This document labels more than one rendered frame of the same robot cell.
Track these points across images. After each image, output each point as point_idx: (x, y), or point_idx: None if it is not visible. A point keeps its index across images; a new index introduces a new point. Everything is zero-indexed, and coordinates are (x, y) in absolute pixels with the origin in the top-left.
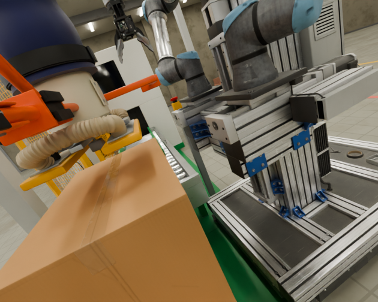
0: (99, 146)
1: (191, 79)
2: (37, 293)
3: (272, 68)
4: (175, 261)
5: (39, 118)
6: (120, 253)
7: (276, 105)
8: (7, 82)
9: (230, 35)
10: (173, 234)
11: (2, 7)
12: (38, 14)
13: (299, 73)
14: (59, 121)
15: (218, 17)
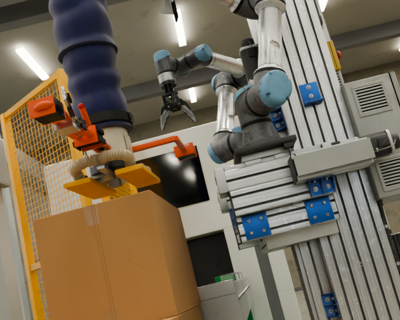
0: (116, 183)
1: None
2: (57, 227)
3: (266, 133)
4: (134, 238)
5: (92, 136)
6: (103, 218)
7: (273, 166)
8: None
9: (236, 108)
10: (136, 216)
11: (91, 91)
12: (106, 94)
13: (286, 138)
14: (98, 145)
15: None
